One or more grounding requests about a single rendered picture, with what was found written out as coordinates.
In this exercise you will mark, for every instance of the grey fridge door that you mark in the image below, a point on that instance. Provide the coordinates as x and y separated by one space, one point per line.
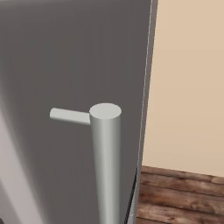
58 52

